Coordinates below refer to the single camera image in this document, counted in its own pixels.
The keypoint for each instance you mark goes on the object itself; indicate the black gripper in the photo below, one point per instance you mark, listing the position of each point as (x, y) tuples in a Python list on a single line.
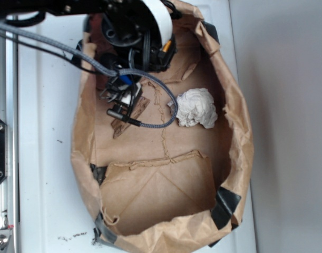
[(136, 53)]

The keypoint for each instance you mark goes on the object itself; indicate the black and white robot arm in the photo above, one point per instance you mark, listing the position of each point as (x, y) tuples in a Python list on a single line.
[(141, 32)]

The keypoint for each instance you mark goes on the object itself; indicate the crumpled white paper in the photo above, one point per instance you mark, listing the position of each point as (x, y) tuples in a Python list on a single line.
[(196, 106)]

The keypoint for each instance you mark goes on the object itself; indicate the brown paper bag tray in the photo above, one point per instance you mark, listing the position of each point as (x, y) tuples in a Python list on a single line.
[(175, 189)]

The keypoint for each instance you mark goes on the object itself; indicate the aluminium frame rail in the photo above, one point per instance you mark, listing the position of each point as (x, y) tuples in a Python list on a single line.
[(9, 214)]

